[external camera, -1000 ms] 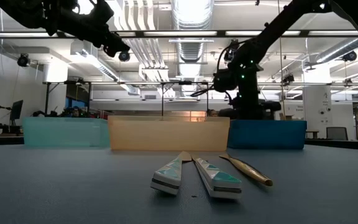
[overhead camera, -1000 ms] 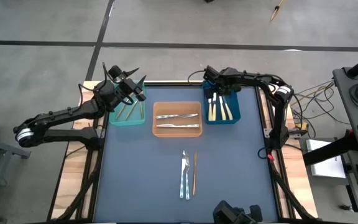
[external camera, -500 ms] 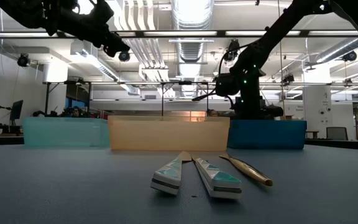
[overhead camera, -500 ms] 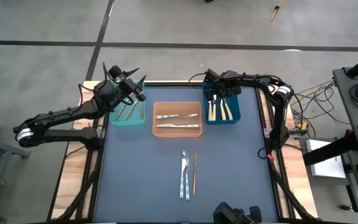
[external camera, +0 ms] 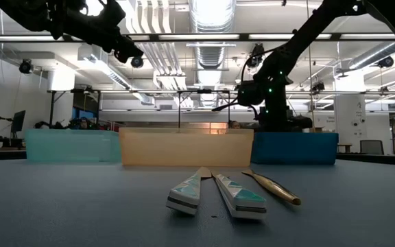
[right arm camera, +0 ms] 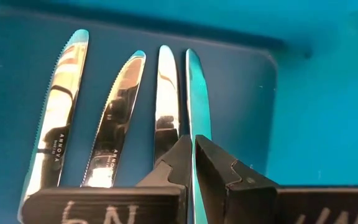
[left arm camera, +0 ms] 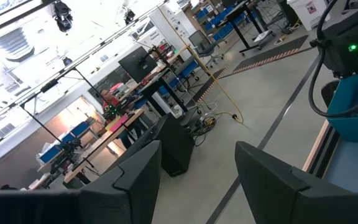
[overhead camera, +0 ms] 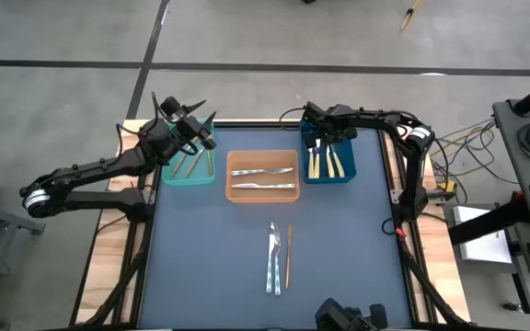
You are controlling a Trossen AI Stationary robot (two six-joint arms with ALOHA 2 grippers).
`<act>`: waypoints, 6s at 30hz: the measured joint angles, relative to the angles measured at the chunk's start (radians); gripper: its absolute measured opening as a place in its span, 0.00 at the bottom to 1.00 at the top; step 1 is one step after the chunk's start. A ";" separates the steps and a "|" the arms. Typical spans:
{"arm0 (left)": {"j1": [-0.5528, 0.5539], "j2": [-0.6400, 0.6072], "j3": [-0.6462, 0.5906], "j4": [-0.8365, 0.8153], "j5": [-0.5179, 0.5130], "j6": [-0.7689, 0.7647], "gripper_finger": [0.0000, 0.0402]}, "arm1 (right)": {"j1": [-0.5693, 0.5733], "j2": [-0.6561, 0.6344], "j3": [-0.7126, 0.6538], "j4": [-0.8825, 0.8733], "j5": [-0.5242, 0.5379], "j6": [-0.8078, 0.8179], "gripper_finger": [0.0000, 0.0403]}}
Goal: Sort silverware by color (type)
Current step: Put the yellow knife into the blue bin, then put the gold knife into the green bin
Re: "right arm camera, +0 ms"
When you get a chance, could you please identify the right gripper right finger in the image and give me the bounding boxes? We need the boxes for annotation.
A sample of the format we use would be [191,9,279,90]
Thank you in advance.
[194,134,358,224]

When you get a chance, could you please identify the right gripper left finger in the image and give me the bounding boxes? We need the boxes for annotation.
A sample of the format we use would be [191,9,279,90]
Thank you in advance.
[19,133,193,224]

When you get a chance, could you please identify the cream-handled table knife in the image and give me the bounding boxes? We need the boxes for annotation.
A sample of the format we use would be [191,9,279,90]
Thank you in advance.
[17,29,90,218]
[80,50,147,189]
[152,44,181,169]
[185,48,213,224]

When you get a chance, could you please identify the blue plastic bin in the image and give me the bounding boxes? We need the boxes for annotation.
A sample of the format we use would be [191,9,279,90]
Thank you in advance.
[0,0,358,224]

